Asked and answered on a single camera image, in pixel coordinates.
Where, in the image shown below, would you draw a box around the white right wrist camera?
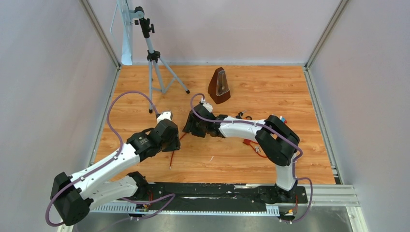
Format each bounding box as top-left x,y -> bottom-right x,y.
200,98 -> 213,113

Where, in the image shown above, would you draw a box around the black padlock keys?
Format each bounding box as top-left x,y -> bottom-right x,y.
235,110 -> 246,119

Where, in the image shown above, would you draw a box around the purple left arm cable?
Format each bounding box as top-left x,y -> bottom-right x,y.
44,91 -> 161,227

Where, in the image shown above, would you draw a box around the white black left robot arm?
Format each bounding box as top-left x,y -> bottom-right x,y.
46,119 -> 180,226

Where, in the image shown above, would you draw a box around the brown wooden metronome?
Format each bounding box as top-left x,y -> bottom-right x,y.
207,67 -> 231,104

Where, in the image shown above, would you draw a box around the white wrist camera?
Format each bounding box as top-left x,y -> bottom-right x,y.
156,111 -> 173,123
200,98 -> 213,113

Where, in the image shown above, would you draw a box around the red cable lock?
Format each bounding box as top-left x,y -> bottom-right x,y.
243,139 -> 267,159
169,133 -> 187,170

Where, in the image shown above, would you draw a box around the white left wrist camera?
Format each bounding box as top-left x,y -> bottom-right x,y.
156,111 -> 173,123

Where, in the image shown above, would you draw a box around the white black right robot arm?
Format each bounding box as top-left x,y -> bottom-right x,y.
183,102 -> 300,202

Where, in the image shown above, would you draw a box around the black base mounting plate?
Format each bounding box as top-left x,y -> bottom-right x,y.
129,182 -> 308,212

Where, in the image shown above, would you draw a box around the grey camera tripod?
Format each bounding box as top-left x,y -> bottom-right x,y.
133,6 -> 190,100

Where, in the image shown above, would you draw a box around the white board on tripod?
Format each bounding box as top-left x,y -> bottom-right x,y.
109,0 -> 133,66

